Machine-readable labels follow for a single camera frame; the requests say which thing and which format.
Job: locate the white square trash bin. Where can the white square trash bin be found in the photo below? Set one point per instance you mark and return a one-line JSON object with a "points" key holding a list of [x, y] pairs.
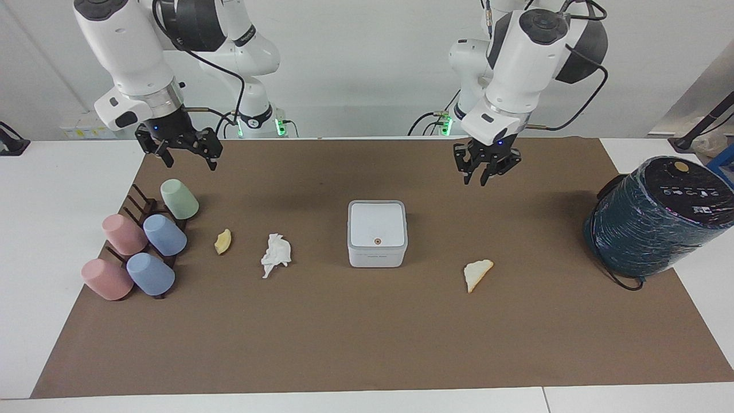
{"points": [[377, 229]]}

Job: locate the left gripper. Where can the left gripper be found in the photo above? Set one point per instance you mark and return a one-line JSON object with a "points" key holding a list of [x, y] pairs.
{"points": [[498, 147]]}

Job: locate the black stand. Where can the black stand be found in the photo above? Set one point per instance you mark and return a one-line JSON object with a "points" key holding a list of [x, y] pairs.
{"points": [[10, 143], [702, 126]]}

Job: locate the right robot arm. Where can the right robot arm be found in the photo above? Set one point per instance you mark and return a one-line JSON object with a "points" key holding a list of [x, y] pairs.
{"points": [[129, 51]]}

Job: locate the bread slice piece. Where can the bread slice piece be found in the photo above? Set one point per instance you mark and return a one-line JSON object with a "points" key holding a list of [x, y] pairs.
{"points": [[477, 274]]}

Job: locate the pink cup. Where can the pink cup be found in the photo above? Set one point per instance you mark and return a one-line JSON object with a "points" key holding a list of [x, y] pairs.
{"points": [[106, 279], [124, 234]]}

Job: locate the blue cup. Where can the blue cup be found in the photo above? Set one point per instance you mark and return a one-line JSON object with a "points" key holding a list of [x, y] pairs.
{"points": [[150, 274], [166, 235]]}

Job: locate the blue frame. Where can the blue frame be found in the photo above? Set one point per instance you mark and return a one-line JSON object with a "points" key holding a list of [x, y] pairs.
{"points": [[723, 166]]}

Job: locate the dark wrapped cylinder appliance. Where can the dark wrapped cylinder appliance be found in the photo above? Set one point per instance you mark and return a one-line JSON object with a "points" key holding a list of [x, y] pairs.
{"points": [[654, 221]]}

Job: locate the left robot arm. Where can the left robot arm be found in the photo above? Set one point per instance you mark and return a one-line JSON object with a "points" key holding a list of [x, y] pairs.
{"points": [[524, 63]]}

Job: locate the green cup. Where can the green cup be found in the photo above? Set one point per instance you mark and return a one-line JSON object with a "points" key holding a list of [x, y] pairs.
{"points": [[180, 199]]}

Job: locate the crumpled white tissue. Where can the crumpled white tissue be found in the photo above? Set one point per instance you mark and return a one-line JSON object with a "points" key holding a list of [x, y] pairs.
{"points": [[276, 254]]}

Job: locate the dark brown cup rack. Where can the dark brown cup rack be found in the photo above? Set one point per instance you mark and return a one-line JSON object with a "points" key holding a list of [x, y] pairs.
{"points": [[148, 203]]}

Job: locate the yellow food scrap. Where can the yellow food scrap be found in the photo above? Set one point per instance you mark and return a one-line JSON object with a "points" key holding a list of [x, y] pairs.
{"points": [[223, 242]]}

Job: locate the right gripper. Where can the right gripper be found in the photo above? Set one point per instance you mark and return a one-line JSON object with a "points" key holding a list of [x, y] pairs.
{"points": [[172, 125]]}

